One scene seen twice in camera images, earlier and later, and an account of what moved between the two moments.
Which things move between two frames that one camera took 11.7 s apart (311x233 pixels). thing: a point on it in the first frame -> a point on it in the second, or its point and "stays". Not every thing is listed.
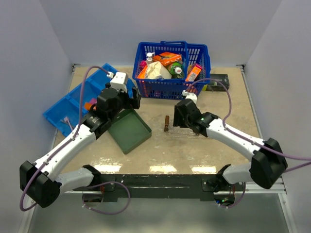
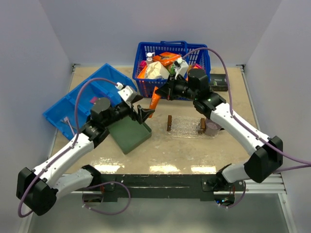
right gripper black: [177, 120] -> [167, 91]
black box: [216, 86] stays
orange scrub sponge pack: [142, 74] stays
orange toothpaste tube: [87, 105] -> [154, 102]
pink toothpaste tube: [93, 101] stays
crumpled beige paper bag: [156, 70] stays
